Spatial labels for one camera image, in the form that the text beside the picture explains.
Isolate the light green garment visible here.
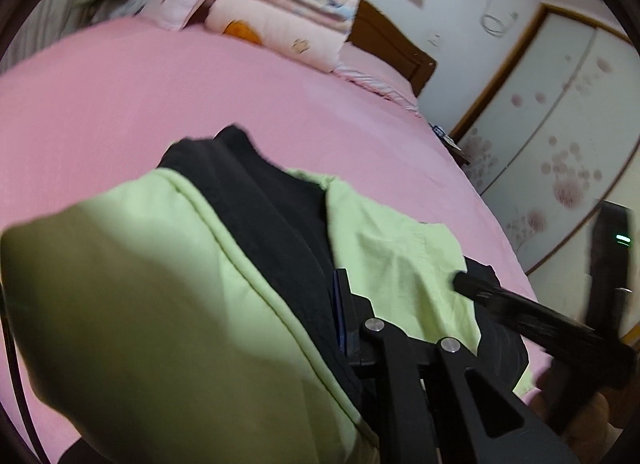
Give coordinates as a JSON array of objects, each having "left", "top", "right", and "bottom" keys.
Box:
[{"left": 0, "top": 168, "right": 533, "bottom": 464}]

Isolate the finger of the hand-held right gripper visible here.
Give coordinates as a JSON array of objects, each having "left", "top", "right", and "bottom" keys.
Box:
[{"left": 452, "top": 271, "right": 598, "bottom": 345}]

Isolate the coiled white wall cable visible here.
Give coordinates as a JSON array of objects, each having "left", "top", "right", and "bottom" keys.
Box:
[{"left": 480, "top": 11, "right": 521, "bottom": 38}]

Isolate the dark wooden nightstand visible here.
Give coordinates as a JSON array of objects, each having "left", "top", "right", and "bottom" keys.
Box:
[{"left": 429, "top": 123, "right": 471, "bottom": 165}]

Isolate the black cable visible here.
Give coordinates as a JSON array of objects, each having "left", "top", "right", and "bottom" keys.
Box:
[{"left": 0, "top": 289, "right": 51, "bottom": 464}]

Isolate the white floral wardrobe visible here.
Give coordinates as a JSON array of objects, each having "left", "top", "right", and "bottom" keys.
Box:
[{"left": 447, "top": 4, "right": 640, "bottom": 275}]

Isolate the brown wooden headboard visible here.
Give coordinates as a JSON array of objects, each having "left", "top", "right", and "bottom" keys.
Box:
[{"left": 345, "top": 0, "right": 437, "bottom": 97}]

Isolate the person's right hand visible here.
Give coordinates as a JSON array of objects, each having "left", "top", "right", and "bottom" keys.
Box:
[{"left": 530, "top": 386, "right": 628, "bottom": 464}]

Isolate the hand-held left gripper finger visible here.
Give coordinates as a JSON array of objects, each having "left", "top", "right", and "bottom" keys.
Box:
[{"left": 332, "top": 268, "right": 577, "bottom": 464}]

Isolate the pink striped sheet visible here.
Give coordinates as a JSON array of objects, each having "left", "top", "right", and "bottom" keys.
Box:
[{"left": 334, "top": 44, "right": 422, "bottom": 115}]

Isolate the black garment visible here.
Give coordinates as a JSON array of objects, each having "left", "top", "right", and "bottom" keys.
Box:
[{"left": 157, "top": 125, "right": 531, "bottom": 425}]

